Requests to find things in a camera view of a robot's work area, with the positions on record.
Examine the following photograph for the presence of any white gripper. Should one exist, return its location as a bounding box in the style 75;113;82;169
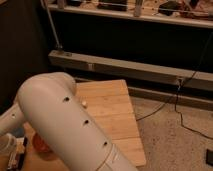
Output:
0;133;17;156

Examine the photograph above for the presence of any black and white board eraser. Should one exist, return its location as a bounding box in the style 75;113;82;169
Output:
7;137;28;171

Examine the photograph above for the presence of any wooden table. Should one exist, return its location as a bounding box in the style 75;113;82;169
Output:
0;79;147;171

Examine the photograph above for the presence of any metal lamp pole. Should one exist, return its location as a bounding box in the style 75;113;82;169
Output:
41;0;72;56

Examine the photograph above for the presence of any black box on floor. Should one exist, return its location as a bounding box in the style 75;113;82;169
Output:
206;149;213;166

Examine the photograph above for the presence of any white shelf with clutter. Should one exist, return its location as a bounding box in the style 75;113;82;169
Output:
44;0;213;29

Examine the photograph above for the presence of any black power cable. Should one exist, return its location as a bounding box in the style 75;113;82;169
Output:
135;33;213;141

